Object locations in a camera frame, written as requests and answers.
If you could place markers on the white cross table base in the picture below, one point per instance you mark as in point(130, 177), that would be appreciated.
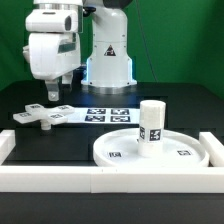
point(46, 116)

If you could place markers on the white marker sheet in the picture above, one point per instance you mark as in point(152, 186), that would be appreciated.
point(105, 116)

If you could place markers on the white fence bar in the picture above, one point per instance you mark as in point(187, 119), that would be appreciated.
point(110, 180)
point(214, 148)
point(7, 143)

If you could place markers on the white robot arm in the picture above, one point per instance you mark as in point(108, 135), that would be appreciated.
point(108, 68)

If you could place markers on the white fence right bar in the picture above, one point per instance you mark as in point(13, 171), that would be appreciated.
point(214, 148)

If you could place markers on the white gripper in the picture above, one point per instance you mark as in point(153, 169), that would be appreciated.
point(53, 55)

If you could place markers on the white round table top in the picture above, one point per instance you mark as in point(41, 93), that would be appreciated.
point(120, 149)

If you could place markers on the white fence left bar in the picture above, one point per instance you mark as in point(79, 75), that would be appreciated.
point(7, 143)

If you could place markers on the white fence front bar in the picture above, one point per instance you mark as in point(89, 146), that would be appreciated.
point(110, 180)

